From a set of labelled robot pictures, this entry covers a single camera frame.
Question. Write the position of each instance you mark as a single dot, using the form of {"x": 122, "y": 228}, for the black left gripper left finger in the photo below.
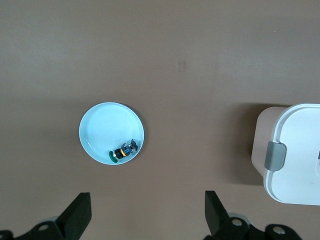
{"x": 75, "y": 217}

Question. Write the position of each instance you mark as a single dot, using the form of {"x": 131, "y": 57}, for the white lidded storage box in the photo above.
{"x": 300, "y": 162}

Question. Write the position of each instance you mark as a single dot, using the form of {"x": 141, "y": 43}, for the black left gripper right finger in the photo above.
{"x": 220, "y": 220}

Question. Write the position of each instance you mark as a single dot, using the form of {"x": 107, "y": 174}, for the light blue round plate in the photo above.
{"x": 107, "y": 130}

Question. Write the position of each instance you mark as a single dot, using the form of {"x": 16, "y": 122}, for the green push-button switch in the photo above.
{"x": 122, "y": 152}

